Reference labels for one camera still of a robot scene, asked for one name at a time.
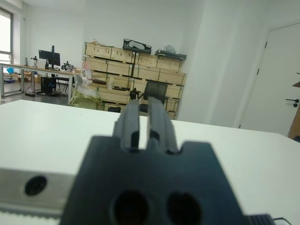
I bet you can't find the black door handle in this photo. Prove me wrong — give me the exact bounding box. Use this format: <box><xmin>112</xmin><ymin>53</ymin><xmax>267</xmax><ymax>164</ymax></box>
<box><xmin>285</xmin><ymin>98</ymin><xmax>300</xmax><ymax>108</ymax></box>

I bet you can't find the black folding chair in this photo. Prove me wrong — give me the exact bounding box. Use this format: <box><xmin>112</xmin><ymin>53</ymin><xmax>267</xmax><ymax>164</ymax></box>
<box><xmin>56</xmin><ymin>76</ymin><xmax>72</xmax><ymax>96</ymax></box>

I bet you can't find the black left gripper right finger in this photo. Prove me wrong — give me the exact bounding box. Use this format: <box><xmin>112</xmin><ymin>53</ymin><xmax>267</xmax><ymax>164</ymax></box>
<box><xmin>147</xmin><ymin>97</ymin><xmax>179</xmax><ymax>154</ymax></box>

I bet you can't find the pink and white carton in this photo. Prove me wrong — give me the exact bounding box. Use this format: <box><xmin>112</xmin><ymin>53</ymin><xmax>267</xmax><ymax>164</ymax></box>
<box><xmin>83</xmin><ymin>61</ymin><xmax>92</xmax><ymax>80</ymax></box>

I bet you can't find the white frame desk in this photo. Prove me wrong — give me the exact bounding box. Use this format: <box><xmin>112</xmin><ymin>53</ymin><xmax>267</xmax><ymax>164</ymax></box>
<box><xmin>0</xmin><ymin>62</ymin><xmax>24</xmax><ymax>97</ymax></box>

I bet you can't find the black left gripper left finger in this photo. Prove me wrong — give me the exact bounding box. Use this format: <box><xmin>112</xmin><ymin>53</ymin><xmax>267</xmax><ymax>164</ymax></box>
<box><xmin>113</xmin><ymin>99</ymin><xmax>141</xmax><ymax>150</ymax></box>

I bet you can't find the wooden top desk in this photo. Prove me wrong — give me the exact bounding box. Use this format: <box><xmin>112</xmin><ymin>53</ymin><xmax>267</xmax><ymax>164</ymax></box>
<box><xmin>20</xmin><ymin>65</ymin><xmax>79</xmax><ymax>105</ymax></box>

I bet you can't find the black flat case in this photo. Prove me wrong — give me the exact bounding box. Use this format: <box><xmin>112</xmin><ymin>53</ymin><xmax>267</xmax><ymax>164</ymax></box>
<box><xmin>154</xmin><ymin>49</ymin><xmax>188</xmax><ymax>60</ymax></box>

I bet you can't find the green sack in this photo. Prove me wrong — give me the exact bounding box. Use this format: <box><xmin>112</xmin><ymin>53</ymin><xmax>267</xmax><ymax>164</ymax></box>
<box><xmin>69</xmin><ymin>90</ymin><xmax>103</xmax><ymax>110</ymax></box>

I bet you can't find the cardboard box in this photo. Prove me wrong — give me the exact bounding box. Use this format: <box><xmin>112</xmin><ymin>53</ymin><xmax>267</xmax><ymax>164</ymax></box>
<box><xmin>11</xmin><ymin>71</ymin><xmax>42</xmax><ymax>83</ymax></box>

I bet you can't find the black computer monitor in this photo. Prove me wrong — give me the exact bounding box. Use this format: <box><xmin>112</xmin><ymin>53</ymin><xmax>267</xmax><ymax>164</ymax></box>
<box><xmin>38</xmin><ymin>45</ymin><xmax>61</xmax><ymax>70</ymax></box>

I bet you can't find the white plastic wrapping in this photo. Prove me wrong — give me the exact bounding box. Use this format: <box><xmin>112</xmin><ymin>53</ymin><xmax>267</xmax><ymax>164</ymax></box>
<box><xmin>74</xmin><ymin>75</ymin><xmax>100</xmax><ymax>97</ymax></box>

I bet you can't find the black mesh office chair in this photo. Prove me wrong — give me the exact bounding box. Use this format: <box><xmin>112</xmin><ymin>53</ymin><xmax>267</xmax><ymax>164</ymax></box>
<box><xmin>130</xmin><ymin>81</ymin><xmax>170</xmax><ymax>117</ymax></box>

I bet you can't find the window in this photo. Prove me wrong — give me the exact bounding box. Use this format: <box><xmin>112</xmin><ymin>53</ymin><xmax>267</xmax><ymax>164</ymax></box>
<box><xmin>0</xmin><ymin>7</ymin><xmax>14</xmax><ymax>65</ymax></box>

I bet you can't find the black desk device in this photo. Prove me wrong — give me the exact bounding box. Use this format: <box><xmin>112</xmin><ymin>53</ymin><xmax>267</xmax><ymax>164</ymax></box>
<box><xmin>61</xmin><ymin>60</ymin><xmax>75</xmax><ymax>71</ymax></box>

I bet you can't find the black computer tower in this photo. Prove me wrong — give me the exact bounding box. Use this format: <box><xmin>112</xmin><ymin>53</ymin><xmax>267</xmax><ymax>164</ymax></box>
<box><xmin>41</xmin><ymin>76</ymin><xmax>57</xmax><ymax>95</ymax></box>

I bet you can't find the white door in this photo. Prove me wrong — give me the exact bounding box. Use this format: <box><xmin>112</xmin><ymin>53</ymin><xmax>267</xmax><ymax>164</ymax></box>
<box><xmin>240</xmin><ymin>22</ymin><xmax>300</xmax><ymax>138</ymax></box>

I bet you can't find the black vertical pole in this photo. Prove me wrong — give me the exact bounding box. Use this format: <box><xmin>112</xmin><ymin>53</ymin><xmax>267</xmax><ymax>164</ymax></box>
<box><xmin>131</xmin><ymin>50</ymin><xmax>138</xmax><ymax>94</ymax></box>

